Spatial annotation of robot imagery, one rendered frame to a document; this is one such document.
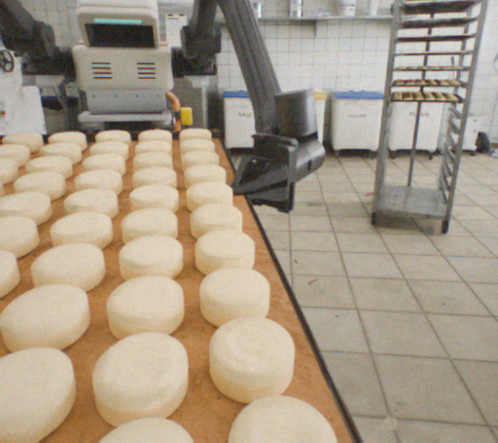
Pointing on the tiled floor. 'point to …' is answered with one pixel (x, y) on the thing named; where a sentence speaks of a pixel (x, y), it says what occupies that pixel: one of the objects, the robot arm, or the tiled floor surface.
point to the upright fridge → (203, 112)
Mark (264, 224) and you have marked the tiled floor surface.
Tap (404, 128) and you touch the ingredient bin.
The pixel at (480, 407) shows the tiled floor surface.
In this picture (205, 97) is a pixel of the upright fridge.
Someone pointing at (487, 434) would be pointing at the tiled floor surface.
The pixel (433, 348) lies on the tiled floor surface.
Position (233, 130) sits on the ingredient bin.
